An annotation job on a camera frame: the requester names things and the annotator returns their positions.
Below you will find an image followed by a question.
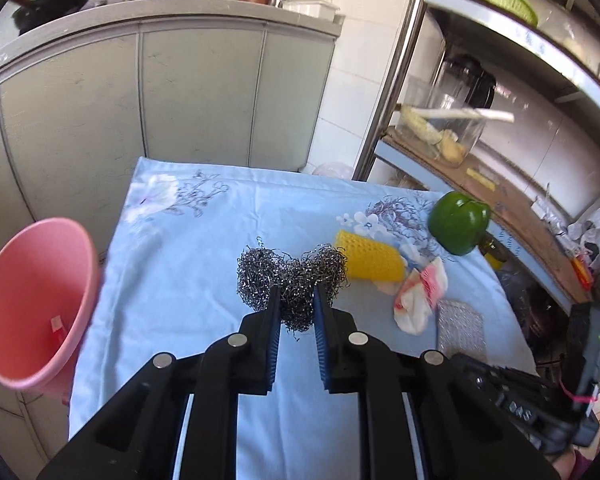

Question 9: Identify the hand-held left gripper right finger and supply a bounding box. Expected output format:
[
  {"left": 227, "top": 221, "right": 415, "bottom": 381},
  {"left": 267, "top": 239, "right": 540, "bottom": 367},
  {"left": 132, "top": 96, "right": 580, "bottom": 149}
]
[{"left": 312, "top": 282, "right": 561, "bottom": 480}]

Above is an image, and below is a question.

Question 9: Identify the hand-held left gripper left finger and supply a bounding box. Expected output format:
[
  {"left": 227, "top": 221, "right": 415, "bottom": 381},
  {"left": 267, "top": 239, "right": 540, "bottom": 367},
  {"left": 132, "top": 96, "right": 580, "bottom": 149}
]
[{"left": 36, "top": 285, "right": 282, "bottom": 480}]

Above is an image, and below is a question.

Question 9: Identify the steel wool scourer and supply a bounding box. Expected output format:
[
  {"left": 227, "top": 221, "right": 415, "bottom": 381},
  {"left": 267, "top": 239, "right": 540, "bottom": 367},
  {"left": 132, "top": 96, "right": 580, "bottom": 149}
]
[{"left": 236, "top": 244, "right": 350, "bottom": 333}]

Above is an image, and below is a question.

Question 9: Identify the pink plastic bucket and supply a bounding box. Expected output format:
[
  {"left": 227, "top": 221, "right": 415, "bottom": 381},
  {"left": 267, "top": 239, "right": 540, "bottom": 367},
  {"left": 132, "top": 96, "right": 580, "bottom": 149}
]
[{"left": 0, "top": 217, "right": 101, "bottom": 403}]

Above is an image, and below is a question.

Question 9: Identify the person's right forearm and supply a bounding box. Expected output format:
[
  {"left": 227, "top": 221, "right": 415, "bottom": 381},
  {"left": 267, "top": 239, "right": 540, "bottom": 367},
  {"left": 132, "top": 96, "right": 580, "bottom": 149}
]
[{"left": 552, "top": 447, "right": 598, "bottom": 480}]

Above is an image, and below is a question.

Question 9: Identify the crumpled white paper wrapper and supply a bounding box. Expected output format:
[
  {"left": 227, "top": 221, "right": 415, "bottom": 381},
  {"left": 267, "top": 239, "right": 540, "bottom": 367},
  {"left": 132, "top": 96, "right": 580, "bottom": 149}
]
[{"left": 375, "top": 256, "right": 448, "bottom": 333}]

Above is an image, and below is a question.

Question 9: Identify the small yellow foam net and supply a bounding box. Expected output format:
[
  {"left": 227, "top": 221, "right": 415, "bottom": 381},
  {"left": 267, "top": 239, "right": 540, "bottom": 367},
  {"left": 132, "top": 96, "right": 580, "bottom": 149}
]
[{"left": 334, "top": 230, "right": 406, "bottom": 283}]

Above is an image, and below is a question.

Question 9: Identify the silver glitter sponge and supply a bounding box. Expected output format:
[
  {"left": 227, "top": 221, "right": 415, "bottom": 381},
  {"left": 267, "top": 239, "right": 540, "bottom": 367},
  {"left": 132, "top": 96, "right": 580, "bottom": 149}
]
[{"left": 436, "top": 299, "right": 487, "bottom": 361}]

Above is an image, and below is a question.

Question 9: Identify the light blue floral tablecloth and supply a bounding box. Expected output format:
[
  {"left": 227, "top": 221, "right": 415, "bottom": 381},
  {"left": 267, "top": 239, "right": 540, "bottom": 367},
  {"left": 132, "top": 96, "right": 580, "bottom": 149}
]
[{"left": 67, "top": 156, "right": 538, "bottom": 480}]

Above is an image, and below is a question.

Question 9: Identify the dark bottle with yellow label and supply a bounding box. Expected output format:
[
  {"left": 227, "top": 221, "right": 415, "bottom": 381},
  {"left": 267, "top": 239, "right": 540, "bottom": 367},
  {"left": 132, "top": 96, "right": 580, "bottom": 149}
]
[{"left": 480, "top": 232, "right": 511, "bottom": 271}]

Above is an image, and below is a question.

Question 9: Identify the green bell pepper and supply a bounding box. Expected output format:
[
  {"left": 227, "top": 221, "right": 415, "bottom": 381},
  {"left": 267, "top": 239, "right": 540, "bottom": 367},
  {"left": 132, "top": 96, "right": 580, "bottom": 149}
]
[{"left": 427, "top": 191, "right": 492, "bottom": 257}]

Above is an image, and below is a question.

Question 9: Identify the white plastic bag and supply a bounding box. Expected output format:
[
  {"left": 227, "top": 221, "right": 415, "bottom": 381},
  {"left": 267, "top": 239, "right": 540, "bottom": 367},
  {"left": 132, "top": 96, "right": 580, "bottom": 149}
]
[{"left": 567, "top": 195, "right": 600, "bottom": 281}]

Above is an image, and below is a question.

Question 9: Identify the metal shelf rack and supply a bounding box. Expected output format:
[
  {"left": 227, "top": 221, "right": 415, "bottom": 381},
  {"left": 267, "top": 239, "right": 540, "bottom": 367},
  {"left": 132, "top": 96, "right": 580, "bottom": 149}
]
[{"left": 352, "top": 0, "right": 600, "bottom": 311}]

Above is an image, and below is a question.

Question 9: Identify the yellow strip on shelf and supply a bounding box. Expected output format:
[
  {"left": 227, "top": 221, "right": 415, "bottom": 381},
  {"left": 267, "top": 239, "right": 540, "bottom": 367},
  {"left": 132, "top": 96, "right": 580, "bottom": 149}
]
[{"left": 467, "top": 167, "right": 498, "bottom": 191}]

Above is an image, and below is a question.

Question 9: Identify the pale yellow vegetable piece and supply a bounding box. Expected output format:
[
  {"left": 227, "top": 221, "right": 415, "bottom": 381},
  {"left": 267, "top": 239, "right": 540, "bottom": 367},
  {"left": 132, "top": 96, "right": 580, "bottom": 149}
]
[{"left": 437, "top": 130, "right": 468, "bottom": 163}]

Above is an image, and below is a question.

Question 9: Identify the corn cob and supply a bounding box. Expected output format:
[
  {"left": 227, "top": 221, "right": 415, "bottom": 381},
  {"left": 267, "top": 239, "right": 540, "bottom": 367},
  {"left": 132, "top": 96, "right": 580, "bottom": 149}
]
[{"left": 400, "top": 106, "right": 443, "bottom": 145}]

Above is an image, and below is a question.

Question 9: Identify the clear glass jar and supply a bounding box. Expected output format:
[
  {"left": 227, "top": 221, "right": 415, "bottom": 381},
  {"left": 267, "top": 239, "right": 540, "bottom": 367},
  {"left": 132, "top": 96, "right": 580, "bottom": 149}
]
[{"left": 397, "top": 76, "right": 486, "bottom": 168}]

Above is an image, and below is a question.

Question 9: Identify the long white stick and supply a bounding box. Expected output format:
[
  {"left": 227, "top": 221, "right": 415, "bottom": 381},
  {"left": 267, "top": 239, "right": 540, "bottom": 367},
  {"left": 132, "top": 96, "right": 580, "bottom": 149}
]
[{"left": 400, "top": 105, "right": 515, "bottom": 123}]

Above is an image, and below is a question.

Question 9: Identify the black blender jug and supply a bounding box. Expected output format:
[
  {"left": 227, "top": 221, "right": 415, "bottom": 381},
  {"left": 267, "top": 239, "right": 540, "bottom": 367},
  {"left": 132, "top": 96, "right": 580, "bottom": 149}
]
[{"left": 432, "top": 55, "right": 497, "bottom": 111}]

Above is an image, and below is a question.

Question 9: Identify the grey kitchen cabinet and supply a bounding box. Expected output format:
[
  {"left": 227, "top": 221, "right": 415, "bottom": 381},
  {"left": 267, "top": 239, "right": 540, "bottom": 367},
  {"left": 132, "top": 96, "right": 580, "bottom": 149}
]
[{"left": 0, "top": 0, "right": 343, "bottom": 281}]

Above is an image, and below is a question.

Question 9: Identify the white rectangular container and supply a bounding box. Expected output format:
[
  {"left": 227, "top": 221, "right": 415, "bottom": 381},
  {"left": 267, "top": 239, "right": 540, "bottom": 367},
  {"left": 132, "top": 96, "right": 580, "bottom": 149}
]
[{"left": 282, "top": 0, "right": 341, "bottom": 21}]

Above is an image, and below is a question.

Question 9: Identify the dark green wok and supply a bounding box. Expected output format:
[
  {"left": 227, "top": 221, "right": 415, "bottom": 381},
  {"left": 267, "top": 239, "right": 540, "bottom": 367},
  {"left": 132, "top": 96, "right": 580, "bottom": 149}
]
[{"left": 10, "top": 0, "right": 97, "bottom": 36}]

